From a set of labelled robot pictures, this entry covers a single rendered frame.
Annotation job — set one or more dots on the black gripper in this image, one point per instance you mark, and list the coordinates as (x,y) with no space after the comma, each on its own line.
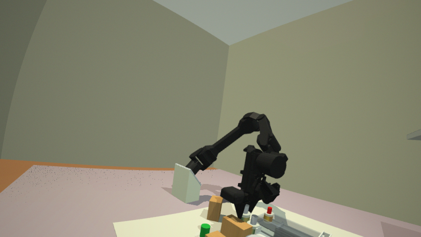
(241,197)

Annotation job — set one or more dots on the orange rectangular block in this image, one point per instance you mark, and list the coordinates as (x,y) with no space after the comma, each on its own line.
(214,234)

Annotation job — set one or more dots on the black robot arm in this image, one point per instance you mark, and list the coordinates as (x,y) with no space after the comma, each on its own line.
(268,160)

